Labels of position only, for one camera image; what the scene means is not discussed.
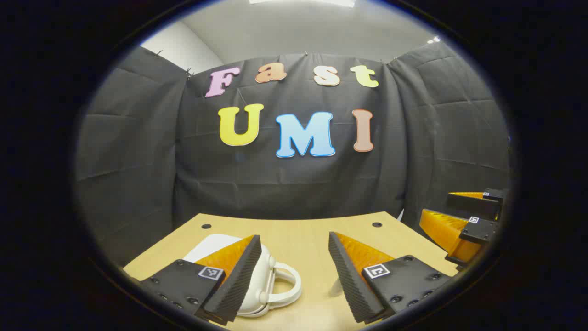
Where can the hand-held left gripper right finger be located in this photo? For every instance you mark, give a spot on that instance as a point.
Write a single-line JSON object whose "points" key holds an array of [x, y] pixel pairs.
{"points": [[349, 285]]}

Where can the white suitcase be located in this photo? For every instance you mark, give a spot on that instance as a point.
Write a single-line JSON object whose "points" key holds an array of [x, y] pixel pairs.
{"points": [[264, 276]]}

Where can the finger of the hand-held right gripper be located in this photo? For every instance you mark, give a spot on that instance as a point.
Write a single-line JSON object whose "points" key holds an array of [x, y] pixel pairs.
{"points": [[473, 204], [477, 231]]}

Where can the black backdrop cloth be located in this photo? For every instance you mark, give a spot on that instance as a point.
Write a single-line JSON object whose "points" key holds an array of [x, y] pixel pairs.
{"points": [[285, 184]]}

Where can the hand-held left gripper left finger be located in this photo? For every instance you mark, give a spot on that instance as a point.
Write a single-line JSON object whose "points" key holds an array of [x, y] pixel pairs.
{"points": [[239, 280]]}

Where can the ceiling light panel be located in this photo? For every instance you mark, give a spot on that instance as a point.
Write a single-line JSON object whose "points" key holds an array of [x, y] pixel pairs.
{"points": [[303, 2]]}

